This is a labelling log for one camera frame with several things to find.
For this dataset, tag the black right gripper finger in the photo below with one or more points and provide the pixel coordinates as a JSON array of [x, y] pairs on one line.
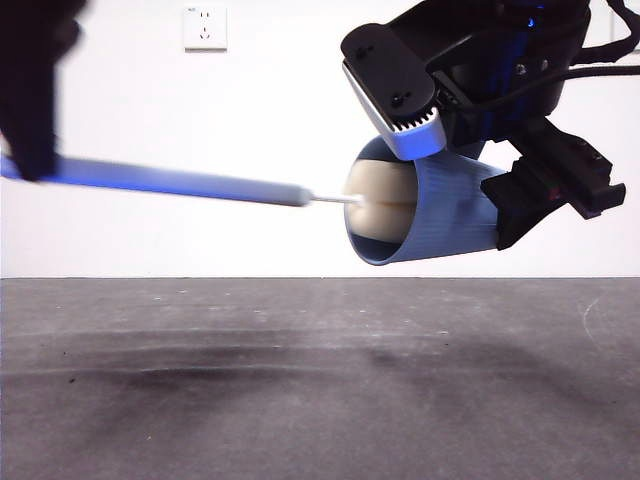
[[555, 170]]

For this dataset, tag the blue ribbed plastic cup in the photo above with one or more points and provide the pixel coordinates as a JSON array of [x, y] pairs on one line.
[[440, 210]]

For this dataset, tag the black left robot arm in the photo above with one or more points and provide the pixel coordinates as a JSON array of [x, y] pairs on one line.
[[35, 25]]

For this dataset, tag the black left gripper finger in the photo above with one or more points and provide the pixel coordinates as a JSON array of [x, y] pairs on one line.
[[32, 115]]

